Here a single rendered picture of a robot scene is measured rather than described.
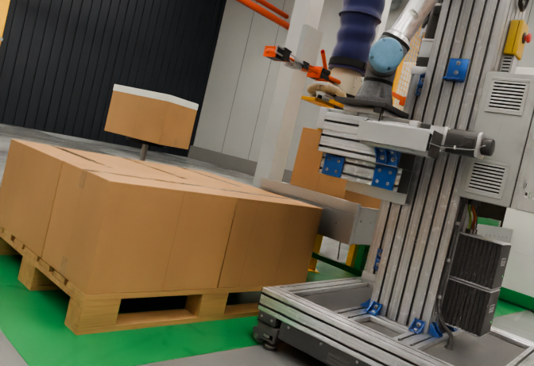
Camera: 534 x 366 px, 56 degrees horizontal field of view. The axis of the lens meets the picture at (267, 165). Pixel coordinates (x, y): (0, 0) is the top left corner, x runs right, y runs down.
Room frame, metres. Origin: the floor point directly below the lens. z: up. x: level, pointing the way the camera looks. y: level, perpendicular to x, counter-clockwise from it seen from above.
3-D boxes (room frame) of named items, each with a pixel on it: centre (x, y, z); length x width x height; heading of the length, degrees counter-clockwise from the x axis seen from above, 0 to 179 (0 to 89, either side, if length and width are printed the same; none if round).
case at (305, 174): (3.01, -0.50, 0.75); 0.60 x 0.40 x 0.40; 135
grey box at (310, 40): (3.93, -0.11, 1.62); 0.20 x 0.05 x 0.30; 136
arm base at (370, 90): (2.02, -0.36, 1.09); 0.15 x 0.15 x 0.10
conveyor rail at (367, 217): (3.37, -1.29, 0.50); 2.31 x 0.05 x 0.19; 136
